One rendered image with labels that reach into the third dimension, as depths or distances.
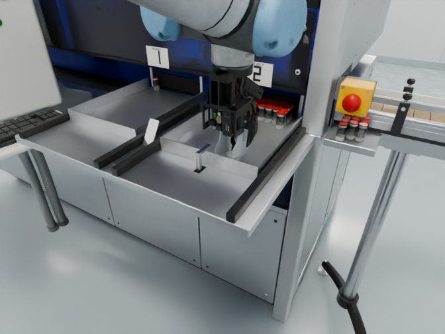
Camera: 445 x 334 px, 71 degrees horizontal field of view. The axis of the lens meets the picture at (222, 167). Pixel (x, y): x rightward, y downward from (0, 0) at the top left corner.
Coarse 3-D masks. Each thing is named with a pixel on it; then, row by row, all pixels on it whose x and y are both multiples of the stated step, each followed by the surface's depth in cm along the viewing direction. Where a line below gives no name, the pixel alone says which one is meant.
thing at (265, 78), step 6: (264, 66) 80; (270, 66) 79; (258, 72) 82; (264, 72) 81; (270, 72) 80; (252, 78) 84; (258, 78) 83; (264, 78) 82; (270, 78) 81; (258, 84) 83; (264, 84) 83; (270, 84) 82
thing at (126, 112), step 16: (144, 80) 112; (112, 96) 101; (128, 96) 107; (144, 96) 107; (160, 96) 107; (176, 96) 107; (192, 96) 107; (80, 112) 87; (96, 112) 95; (112, 112) 95; (128, 112) 95; (144, 112) 95; (160, 112) 95; (176, 112) 91; (96, 128) 86; (112, 128) 83; (128, 128) 79; (144, 128) 81
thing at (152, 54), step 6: (150, 48) 96; (156, 48) 95; (162, 48) 94; (150, 54) 97; (156, 54) 96; (162, 54) 95; (150, 60) 99; (156, 60) 97; (162, 60) 96; (168, 60) 95; (162, 66) 97; (168, 66) 96
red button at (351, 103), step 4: (348, 96) 70; (352, 96) 70; (356, 96) 70; (344, 100) 71; (348, 100) 70; (352, 100) 70; (356, 100) 70; (360, 100) 70; (344, 104) 71; (348, 104) 71; (352, 104) 70; (356, 104) 70; (360, 104) 70; (344, 108) 72; (348, 108) 71; (352, 108) 71; (356, 108) 70
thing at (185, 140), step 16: (176, 128) 79; (192, 128) 86; (208, 128) 86; (272, 128) 86; (288, 128) 86; (160, 144) 76; (176, 144) 73; (192, 144) 78; (256, 144) 78; (272, 144) 78; (208, 160) 70; (224, 160) 68; (240, 160) 66; (256, 160) 72; (256, 176) 65
